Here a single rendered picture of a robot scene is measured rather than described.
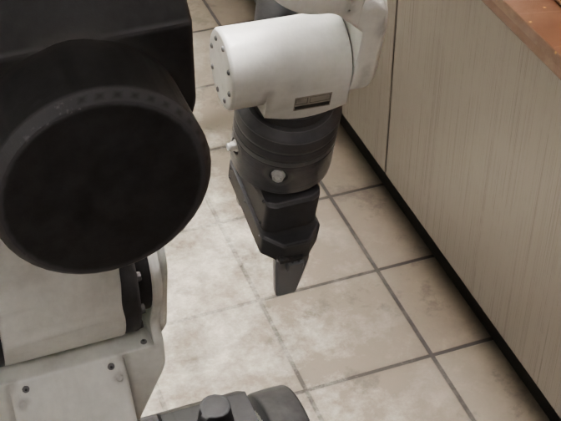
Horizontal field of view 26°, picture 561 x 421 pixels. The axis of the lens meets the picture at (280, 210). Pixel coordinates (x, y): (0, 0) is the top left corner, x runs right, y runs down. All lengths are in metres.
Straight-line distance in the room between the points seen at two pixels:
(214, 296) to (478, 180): 0.48
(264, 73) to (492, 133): 0.72
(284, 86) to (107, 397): 0.34
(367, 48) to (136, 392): 0.40
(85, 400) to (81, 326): 0.10
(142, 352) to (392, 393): 0.73
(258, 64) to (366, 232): 1.13
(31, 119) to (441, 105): 1.20
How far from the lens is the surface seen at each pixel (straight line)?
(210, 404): 1.42
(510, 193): 1.59
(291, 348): 1.82
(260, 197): 1.05
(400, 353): 1.82
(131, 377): 1.12
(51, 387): 1.09
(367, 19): 0.91
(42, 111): 0.57
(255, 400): 1.51
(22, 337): 1.01
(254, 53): 0.92
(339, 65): 0.94
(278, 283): 1.11
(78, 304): 1.00
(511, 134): 1.56
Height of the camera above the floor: 1.31
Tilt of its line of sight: 39 degrees down
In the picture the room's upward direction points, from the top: straight up
